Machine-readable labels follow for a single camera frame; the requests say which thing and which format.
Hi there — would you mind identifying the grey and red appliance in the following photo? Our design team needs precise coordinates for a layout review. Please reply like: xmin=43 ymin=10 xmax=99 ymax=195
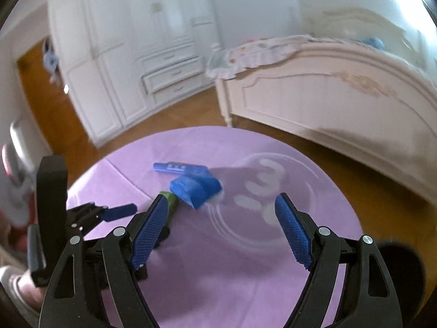
xmin=2 ymin=119 xmax=38 ymax=226

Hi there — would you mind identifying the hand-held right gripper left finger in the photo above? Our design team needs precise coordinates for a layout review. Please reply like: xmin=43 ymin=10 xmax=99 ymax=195
xmin=39 ymin=193 xmax=170 ymax=328

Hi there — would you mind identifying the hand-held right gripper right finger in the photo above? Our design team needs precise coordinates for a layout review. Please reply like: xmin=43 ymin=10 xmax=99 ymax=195
xmin=274 ymin=192 xmax=403 ymax=328

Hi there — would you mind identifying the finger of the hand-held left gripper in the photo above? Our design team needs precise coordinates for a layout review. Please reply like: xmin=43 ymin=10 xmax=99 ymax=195
xmin=154 ymin=225 xmax=170 ymax=247
xmin=67 ymin=203 xmax=138 ymax=236

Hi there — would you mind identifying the blue cloth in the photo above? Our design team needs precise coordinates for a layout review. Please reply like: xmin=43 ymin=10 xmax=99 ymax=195
xmin=170 ymin=174 xmax=222 ymax=210

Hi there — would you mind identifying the blue plush toy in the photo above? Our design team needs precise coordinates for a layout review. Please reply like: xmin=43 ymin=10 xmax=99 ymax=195
xmin=362 ymin=37 xmax=386 ymax=50

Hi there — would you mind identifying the green cylindrical object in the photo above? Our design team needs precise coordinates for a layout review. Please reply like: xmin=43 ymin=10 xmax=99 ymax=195
xmin=160 ymin=191 xmax=178 ymax=228

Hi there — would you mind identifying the floral ruffled blanket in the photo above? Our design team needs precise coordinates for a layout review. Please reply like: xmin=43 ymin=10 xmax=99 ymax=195
xmin=205 ymin=34 xmax=328 ymax=79

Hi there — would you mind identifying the pale hanging cloth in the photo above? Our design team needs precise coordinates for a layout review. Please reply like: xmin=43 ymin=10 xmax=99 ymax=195
xmin=43 ymin=39 xmax=64 ymax=84

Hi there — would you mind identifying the white wardrobe with drawers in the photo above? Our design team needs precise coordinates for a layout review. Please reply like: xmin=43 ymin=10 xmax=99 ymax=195
xmin=48 ymin=0 xmax=308 ymax=147

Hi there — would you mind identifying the cream carved bed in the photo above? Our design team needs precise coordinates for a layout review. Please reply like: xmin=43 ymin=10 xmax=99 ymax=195
xmin=215 ymin=7 xmax=437 ymax=199

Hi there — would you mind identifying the wooden door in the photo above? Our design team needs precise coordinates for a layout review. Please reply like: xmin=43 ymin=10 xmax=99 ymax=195
xmin=17 ymin=43 xmax=89 ymax=154

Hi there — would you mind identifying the person's shoe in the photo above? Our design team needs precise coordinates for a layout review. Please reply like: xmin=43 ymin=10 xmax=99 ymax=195
xmin=0 ymin=265 xmax=40 ymax=318

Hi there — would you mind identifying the blue printed packet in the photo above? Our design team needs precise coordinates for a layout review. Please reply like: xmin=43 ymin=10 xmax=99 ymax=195
xmin=152 ymin=162 xmax=209 ymax=176

